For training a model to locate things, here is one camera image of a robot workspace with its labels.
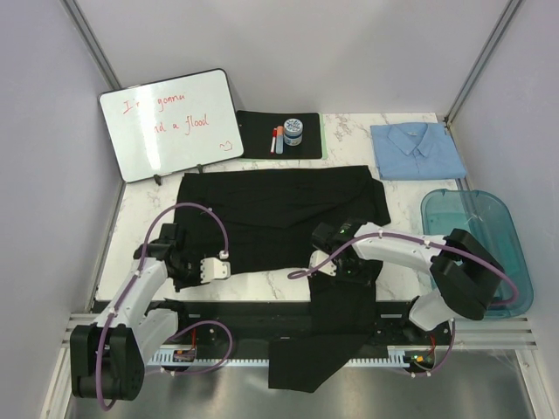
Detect folded blue shirt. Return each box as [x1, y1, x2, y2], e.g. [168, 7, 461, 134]
[370, 122, 466, 181]

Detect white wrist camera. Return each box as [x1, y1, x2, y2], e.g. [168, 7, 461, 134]
[200, 251, 231, 285]
[307, 250, 337, 277]

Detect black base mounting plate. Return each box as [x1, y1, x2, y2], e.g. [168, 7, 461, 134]
[148, 299, 451, 359]

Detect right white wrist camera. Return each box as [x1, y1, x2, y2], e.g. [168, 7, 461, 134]
[307, 250, 337, 277]

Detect light blue cable duct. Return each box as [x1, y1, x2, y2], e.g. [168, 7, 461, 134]
[148, 347, 432, 368]

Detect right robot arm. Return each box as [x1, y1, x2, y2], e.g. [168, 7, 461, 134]
[306, 220, 518, 344]

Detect black mat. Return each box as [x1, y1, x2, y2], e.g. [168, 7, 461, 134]
[236, 110, 324, 160]

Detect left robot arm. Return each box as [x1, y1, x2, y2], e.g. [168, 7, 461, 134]
[69, 223, 200, 401]

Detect teal transparent plastic bin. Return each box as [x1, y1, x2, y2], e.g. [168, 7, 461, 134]
[421, 189, 534, 319]

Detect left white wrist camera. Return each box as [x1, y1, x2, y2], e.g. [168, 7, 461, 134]
[200, 251, 231, 285]

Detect blue lidded jar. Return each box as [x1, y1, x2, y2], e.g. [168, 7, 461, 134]
[283, 118, 303, 147]

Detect red marker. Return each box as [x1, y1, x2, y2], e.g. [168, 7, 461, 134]
[270, 127, 278, 155]

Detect aluminium rail frame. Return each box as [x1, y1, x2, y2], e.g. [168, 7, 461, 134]
[60, 312, 536, 350]

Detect white dry erase board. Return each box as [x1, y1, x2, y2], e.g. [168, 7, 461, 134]
[99, 68, 244, 183]

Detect black long sleeve shirt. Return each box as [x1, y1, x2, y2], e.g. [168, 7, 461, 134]
[174, 166, 390, 393]

